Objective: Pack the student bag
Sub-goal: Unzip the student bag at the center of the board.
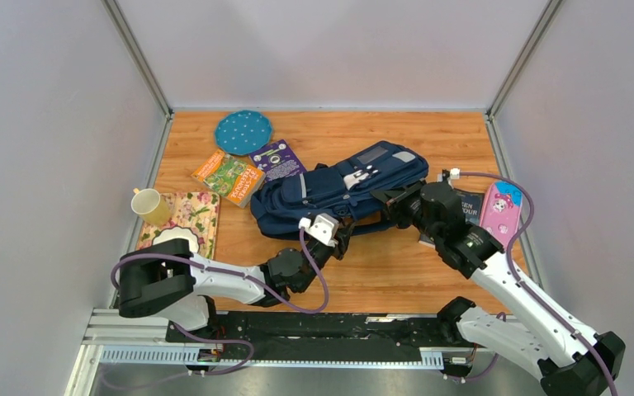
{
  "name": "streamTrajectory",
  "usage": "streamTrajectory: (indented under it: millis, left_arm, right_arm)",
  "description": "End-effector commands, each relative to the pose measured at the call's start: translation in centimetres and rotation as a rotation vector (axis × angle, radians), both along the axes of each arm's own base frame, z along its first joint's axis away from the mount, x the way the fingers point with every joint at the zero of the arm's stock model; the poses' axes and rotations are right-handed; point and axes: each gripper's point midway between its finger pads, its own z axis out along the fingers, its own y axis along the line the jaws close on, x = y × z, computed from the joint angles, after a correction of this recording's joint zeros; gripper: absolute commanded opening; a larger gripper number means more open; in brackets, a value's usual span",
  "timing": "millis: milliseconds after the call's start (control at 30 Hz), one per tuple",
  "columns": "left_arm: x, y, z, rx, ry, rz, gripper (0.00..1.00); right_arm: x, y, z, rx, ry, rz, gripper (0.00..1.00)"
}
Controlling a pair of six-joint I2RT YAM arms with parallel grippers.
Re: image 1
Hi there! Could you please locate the pink cartoon pencil case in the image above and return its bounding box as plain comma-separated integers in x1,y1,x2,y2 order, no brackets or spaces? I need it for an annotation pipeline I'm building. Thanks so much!
480,181,523,250

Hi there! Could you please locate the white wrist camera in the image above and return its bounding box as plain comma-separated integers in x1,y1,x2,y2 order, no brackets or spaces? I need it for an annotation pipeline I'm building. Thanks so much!
299,214,339,248
437,167,461,186

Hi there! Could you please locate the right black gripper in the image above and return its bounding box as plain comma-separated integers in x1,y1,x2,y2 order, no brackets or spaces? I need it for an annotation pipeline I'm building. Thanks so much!
367,179,442,246

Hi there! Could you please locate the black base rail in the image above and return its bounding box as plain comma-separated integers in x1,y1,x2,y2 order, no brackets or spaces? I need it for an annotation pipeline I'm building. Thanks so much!
193,311,480,363

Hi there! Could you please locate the yellow mug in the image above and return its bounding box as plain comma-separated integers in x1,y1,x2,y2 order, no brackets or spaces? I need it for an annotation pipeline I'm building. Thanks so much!
130,188,172,227

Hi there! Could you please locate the orange treehouse book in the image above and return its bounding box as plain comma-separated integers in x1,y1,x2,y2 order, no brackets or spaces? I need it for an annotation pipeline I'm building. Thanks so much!
191,149,266,208

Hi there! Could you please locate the navy blue backpack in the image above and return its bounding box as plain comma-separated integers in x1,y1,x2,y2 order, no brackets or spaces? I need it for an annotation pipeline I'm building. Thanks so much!
249,140,429,240

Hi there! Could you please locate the floral placemat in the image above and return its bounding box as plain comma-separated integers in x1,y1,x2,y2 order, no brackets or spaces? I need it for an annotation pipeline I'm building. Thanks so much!
135,191,220,259

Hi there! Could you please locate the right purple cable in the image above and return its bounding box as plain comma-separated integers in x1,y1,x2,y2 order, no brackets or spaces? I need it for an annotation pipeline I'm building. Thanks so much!
442,170,619,396

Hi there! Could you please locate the white scalloped bowl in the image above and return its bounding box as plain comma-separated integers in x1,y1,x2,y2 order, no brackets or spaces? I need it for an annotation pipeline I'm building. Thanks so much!
152,226,200,253

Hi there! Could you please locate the purple treehouse book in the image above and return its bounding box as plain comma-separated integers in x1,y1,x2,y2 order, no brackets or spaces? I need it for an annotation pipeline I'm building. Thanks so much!
248,139,306,182

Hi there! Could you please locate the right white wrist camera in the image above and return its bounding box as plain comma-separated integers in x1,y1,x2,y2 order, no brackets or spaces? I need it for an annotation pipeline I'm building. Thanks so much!
437,167,461,186

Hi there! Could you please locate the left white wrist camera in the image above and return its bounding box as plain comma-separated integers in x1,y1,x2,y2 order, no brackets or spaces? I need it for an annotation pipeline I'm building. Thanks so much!
299,214,339,248

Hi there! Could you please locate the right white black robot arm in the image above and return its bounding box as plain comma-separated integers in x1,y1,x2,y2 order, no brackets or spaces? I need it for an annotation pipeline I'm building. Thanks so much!
373,181,626,395

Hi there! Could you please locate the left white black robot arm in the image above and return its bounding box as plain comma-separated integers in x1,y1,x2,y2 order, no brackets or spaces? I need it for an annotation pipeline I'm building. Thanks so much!
111,217,355,342

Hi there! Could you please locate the Nineteen Eighty-Four dark book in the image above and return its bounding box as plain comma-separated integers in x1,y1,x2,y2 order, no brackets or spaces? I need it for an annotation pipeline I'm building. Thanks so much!
420,183,485,225

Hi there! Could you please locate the teal polka dot plate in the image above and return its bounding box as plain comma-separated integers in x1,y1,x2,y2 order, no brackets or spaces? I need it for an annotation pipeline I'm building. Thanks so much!
214,110,273,156

